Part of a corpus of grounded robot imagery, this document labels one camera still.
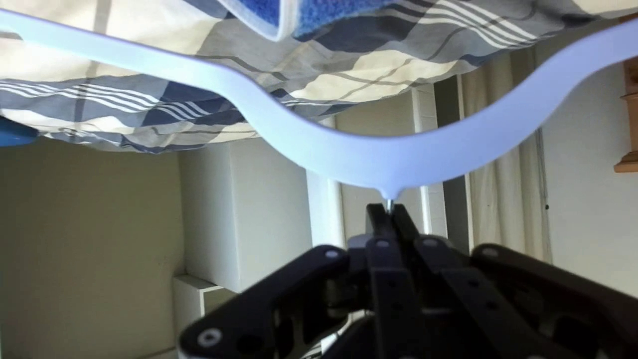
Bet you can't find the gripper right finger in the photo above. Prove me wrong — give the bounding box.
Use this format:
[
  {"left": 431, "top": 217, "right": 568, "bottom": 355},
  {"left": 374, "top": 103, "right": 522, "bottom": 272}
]
[{"left": 392, "top": 203, "right": 638, "bottom": 359}]

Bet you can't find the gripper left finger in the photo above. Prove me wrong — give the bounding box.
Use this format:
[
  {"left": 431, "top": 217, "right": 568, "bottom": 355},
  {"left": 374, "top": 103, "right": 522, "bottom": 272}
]
[{"left": 178, "top": 202, "right": 425, "bottom": 359}]

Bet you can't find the white plastic clothes hanger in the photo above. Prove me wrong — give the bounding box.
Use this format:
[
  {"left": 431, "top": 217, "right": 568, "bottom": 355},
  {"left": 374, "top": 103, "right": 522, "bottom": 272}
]
[{"left": 0, "top": 7, "right": 638, "bottom": 214}]

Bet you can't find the white curtain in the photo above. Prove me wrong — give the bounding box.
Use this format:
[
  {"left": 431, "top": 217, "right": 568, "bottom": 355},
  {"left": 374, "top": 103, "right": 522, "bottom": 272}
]
[{"left": 461, "top": 47, "right": 553, "bottom": 264}]

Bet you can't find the white cabinet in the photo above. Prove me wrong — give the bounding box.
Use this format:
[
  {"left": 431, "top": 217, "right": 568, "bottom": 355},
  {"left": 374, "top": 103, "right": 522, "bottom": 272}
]
[{"left": 172, "top": 137, "right": 345, "bottom": 352}]

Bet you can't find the wooden furniture piece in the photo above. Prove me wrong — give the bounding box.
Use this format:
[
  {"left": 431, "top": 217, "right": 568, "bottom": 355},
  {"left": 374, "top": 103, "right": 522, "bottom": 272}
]
[{"left": 613, "top": 14, "right": 638, "bottom": 174}]

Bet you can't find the blue plaid bed sheet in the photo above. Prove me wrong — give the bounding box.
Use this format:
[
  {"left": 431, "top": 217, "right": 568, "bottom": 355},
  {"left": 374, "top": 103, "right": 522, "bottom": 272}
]
[{"left": 0, "top": 0, "right": 638, "bottom": 154}]

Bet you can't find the blue plastic object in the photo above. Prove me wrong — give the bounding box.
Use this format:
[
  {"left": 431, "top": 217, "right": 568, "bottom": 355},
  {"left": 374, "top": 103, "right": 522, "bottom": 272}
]
[{"left": 0, "top": 116, "right": 39, "bottom": 148}]

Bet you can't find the blue knit cloth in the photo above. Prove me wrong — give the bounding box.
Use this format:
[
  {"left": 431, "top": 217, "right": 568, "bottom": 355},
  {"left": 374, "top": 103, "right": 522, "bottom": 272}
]
[{"left": 217, "top": 0, "right": 415, "bottom": 42}]

